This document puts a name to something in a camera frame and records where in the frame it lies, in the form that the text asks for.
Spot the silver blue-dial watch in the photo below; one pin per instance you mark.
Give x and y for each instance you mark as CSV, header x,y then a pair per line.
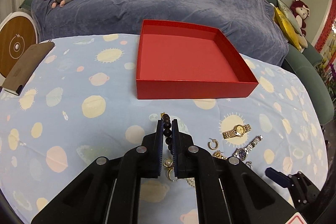
x,y
243,152

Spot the planet print blue tablecloth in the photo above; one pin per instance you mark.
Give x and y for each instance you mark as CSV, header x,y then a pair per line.
x,y
80,103

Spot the gold pearl earring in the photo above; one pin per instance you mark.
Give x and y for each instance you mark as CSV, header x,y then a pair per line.
x,y
168,163

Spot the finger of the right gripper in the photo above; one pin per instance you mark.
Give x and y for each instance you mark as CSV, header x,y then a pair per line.
x,y
302,191

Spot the silver hoop earring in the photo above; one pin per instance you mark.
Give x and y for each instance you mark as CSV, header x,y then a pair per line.
x,y
213,144

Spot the brown leather case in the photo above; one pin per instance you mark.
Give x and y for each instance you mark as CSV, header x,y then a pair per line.
x,y
25,67

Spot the red monkey plush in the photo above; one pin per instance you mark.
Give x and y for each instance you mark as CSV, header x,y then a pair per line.
x,y
301,12

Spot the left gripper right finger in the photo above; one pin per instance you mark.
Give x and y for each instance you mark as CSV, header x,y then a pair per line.
x,y
228,191

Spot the round wooden white device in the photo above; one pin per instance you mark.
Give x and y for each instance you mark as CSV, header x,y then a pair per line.
x,y
18,32

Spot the green sofa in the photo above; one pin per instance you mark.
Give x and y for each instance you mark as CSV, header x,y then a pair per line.
x,y
305,66

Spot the gold wrist watch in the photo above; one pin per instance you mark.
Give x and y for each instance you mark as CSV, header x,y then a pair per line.
x,y
239,130

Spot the blue grey sofa blanket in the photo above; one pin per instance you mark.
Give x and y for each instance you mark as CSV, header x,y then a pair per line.
x,y
248,24

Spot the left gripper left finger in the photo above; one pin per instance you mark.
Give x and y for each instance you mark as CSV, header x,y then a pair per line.
x,y
107,191

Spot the red cardboard tray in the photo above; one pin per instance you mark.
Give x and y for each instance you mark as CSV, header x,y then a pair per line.
x,y
178,60

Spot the grey patterned cushion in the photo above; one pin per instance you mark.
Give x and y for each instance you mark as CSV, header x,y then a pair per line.
x,y
289,15

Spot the gold shiny cushion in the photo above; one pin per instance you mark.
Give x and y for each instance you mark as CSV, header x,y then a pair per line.
x,y
293,37

